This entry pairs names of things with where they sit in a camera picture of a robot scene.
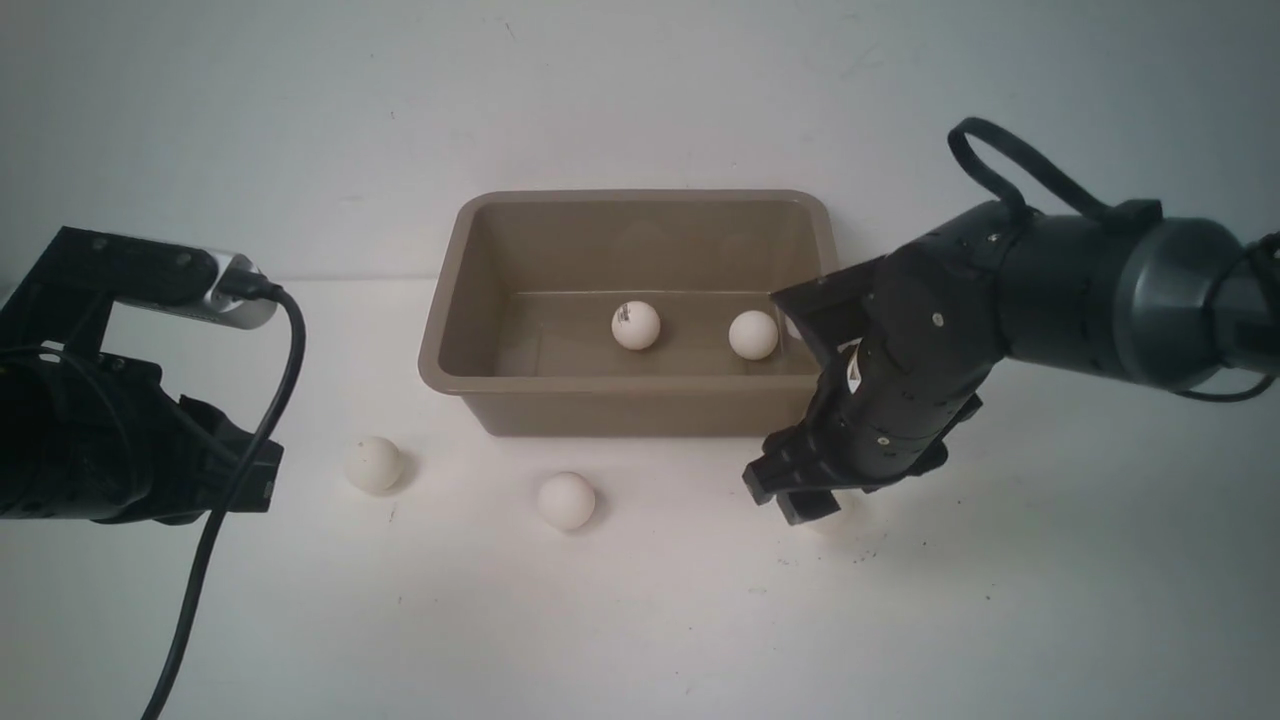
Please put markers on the dark right-side robot arm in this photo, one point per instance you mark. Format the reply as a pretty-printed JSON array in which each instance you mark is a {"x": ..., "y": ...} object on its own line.
[{"x": 1174, "y": 304}]

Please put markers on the marked white ping-pong ball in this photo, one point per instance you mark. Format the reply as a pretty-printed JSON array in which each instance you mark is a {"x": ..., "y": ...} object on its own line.
[{"x": 635, "y": 325}]

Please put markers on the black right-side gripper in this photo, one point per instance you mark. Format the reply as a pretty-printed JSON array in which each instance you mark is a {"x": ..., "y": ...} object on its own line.
[{"x": 883, "y": 406}]

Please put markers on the tan plastic bin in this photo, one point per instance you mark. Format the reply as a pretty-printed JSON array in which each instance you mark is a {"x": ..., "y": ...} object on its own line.
[{"x": 519, "y": 326}]

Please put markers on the right-side wrist camera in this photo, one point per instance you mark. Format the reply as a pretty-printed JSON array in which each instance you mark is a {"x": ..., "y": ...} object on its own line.
[{"x": 830, "y": 312}]

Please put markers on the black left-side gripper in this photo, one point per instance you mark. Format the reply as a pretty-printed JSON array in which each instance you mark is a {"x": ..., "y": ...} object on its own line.
[{"x": 97, "y": 438}]

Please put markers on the left-side silver wrist camera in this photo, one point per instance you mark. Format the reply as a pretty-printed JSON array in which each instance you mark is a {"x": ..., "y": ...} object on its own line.
[{"x": 68, "y": 295}]

